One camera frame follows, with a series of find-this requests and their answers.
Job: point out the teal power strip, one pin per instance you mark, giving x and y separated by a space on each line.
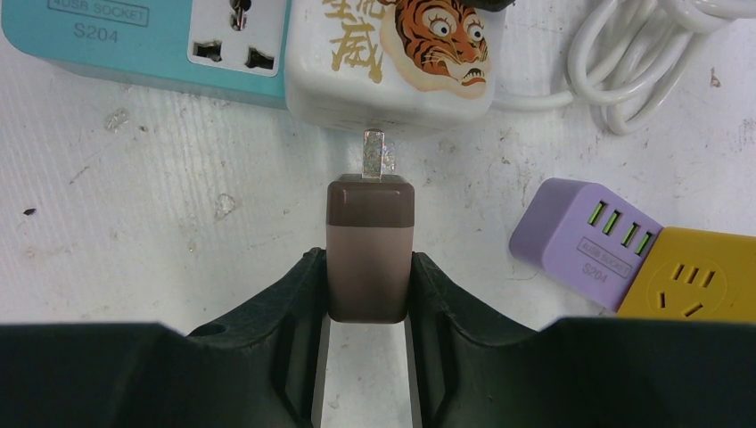
231 50

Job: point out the yellow cube socket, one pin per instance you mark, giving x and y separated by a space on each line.
695 275

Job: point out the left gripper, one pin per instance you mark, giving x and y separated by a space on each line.
489 5

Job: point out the brown wall charger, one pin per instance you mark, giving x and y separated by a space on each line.
370 220

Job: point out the purple power strip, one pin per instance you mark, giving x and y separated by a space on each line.
586 238

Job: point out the white cube socket adapter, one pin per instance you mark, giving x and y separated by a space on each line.
405 67

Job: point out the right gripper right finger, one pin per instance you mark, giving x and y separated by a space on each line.
471 366

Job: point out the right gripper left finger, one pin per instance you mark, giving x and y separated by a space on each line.
261 364

